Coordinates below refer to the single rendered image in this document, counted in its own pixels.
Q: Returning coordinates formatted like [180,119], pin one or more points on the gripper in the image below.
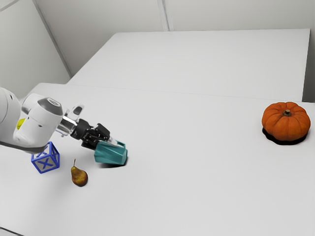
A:
[85,131]

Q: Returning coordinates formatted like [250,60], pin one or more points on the teal faceted mug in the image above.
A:
[111,153]

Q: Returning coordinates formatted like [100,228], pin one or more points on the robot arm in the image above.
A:
[37,123]

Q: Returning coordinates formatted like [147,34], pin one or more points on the brown yellow pear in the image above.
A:
[78,175]

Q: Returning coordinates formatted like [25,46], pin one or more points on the blue letter block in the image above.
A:
[46,158]

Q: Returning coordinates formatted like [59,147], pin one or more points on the orange pumpkin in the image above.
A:
[285,121]

